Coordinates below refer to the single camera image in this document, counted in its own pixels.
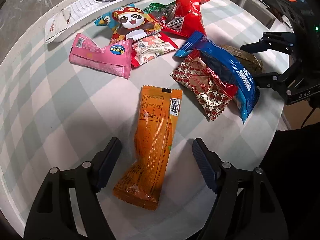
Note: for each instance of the olive green snack packet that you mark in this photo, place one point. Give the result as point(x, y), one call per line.
point(250, 60)

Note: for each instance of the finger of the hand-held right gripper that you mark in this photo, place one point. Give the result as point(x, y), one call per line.
point(268, 82)
point(265, 45)

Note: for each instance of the pink snack packet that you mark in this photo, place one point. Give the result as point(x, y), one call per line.
point(100, 57)

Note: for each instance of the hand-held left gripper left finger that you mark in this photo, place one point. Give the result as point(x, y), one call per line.
point(109, 160)

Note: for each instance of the white red-print sachet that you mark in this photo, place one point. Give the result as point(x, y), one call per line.
point(58, 23)

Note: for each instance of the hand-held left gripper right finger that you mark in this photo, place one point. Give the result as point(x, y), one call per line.
point(203, 166)

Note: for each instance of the light blue snack packet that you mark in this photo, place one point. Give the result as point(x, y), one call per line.
point(102, 20)

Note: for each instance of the red white fruit-print packet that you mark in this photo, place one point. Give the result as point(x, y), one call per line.
point(152, 47)

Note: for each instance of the white plastic tray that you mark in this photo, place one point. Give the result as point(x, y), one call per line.
point(85, 10)

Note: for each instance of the red heart-print snack packet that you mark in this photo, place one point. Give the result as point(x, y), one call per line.
point(205, 87)

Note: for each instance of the blue cake packet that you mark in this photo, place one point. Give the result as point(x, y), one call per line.
point(225, 62)

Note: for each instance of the green white checkered tablecloth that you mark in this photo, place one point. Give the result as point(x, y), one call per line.
point(62, 110)

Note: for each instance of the orange snack packet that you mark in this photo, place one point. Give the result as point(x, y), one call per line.
point(152, 142)

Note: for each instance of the panda print snack packet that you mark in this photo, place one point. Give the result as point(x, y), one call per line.
point(132, 21)

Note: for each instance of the steel sink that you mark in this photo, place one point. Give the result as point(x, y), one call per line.
point(252, 7)

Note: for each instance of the large red snack packet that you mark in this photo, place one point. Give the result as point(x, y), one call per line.
point(190, 7)

